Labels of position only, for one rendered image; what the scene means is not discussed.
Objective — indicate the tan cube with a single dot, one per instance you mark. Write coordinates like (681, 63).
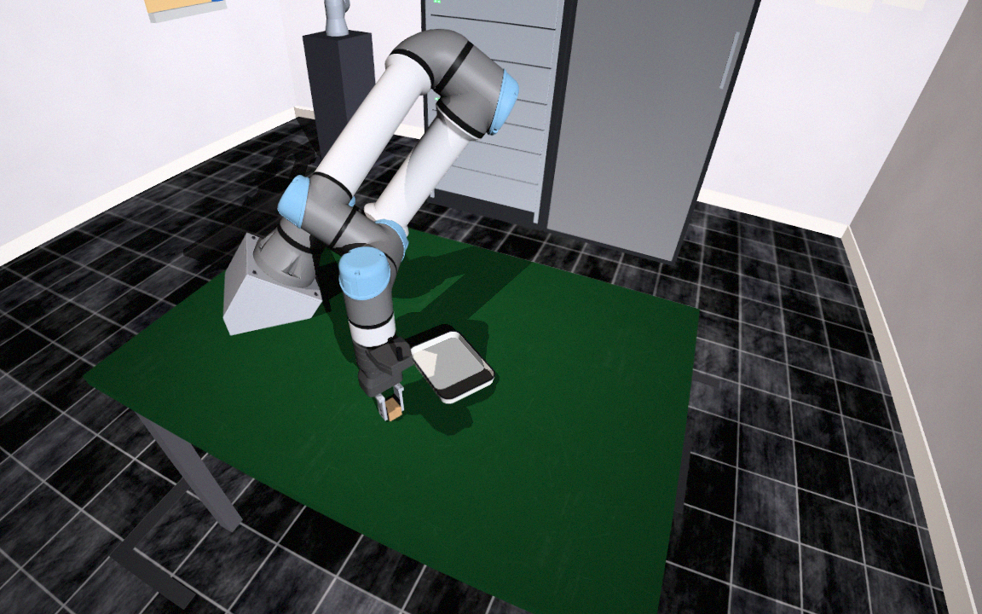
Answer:
(393, 409)

